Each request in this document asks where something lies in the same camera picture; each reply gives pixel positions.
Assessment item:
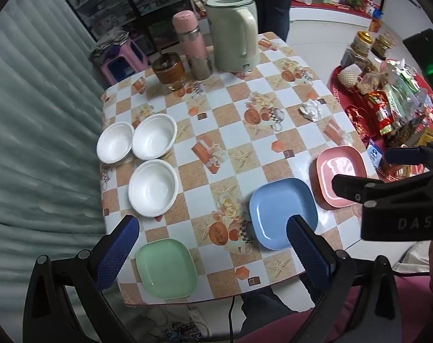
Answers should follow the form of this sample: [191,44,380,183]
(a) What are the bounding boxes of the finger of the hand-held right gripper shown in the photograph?
[331,174,386,205]
[384,141,433,173]

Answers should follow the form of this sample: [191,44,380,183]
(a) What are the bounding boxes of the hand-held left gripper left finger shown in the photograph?
[23,215,140,343]

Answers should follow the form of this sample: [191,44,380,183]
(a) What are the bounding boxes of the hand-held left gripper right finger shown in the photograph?
[286,215,412,343]

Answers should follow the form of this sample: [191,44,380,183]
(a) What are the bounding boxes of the pink square plate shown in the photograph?
[309,146,368,210]

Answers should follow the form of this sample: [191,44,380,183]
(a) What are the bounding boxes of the green square plate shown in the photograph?
[136,239,198,299]

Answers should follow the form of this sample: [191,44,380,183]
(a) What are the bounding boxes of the blue square plate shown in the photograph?
[249,178,319,251]

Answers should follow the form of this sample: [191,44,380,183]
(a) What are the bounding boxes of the small white bowl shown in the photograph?
[96,121,135,164]

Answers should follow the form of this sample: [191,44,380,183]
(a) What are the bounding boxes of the pile of snack packets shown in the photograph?
[357,58,433,148]

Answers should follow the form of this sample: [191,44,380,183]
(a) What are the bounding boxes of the red round tray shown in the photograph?
[327,60,433,186]

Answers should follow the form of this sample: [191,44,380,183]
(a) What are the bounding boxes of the person's pink trousers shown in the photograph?
[236,275,433,343]

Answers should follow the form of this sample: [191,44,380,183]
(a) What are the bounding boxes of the crumpled foil wrapper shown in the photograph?
[298,99,326,121]

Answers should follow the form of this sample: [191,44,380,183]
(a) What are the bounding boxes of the fruit in white foam net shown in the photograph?
[338,66,359,87]

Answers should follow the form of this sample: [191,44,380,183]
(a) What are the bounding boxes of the white power strip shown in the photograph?
[188,309,206,330]

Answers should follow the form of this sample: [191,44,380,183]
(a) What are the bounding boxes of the black device with green light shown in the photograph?
[402,28,433,81]

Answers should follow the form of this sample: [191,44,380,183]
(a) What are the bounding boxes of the gold lid jar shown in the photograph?
[350,31,374,58]
[373,35,394,60]

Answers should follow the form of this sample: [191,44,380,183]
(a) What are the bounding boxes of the checkered printed tablecloth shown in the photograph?
[100,32,369,308]

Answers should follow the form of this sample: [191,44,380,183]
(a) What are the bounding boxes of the grey-green curtain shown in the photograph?
[0,0,108,329]

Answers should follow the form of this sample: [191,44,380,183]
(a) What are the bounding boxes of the amber glass jar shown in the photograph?
[152,53,185,91]

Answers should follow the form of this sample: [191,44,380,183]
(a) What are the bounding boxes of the pink plastic stool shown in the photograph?
[100,39,148,85]

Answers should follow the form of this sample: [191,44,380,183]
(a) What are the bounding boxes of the small metal tin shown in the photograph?
[188,56,213,81]

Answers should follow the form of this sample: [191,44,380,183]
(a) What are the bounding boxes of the pale green electric kettle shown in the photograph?
[206,0,259,73]

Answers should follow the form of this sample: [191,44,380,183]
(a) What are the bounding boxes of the grey cloth bundle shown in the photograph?
[91,28,132,62]

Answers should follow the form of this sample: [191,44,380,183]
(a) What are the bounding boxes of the pink thermos bottle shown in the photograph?
[172,11,207,65]

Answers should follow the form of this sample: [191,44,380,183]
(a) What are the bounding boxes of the dark display cabinet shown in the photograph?
[54,0,193,45]

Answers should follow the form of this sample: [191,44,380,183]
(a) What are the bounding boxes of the black cable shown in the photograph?
[227,296,236,343]

